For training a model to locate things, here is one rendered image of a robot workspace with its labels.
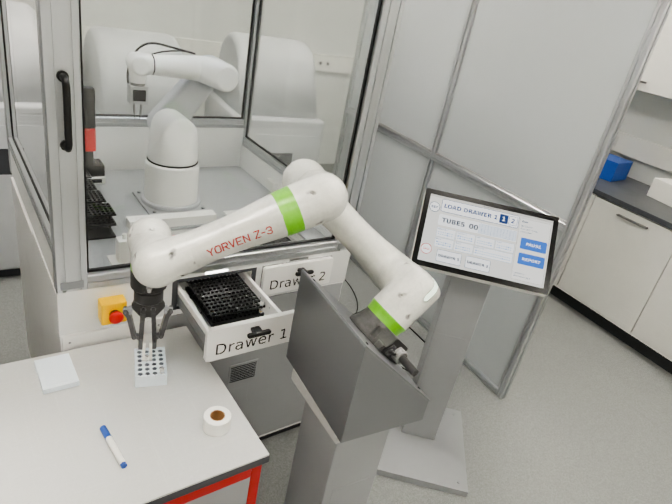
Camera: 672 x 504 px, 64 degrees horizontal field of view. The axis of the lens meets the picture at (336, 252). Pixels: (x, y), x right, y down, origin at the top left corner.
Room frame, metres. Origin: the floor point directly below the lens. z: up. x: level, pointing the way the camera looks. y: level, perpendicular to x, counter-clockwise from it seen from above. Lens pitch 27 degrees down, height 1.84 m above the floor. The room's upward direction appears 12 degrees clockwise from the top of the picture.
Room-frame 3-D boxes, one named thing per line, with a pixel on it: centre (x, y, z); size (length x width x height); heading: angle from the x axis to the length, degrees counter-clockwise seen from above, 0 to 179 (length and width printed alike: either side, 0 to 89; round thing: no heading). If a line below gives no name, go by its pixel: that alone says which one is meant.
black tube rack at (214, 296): (1.44, 0.32, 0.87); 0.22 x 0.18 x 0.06; 40
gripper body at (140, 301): (1.17, 0.47, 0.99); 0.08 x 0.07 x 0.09; 113
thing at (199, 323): (1.44, 0.33, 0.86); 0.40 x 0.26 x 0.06; 40
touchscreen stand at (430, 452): (1.90, -0.55, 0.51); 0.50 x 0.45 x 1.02; 176
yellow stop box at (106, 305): (1.26, 0.60, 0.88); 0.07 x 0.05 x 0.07; 130
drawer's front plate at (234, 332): (1.28, 0.19, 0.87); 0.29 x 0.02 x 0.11; 130
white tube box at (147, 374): (1.17, 0.45, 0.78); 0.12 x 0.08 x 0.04; 25
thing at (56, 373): (1.08, 0.68, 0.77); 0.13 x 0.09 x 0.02; 41
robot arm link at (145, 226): (1.17, 0.46, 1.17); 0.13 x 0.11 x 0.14; 28
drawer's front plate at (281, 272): (1.69, 0.12, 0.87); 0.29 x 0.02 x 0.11; 130
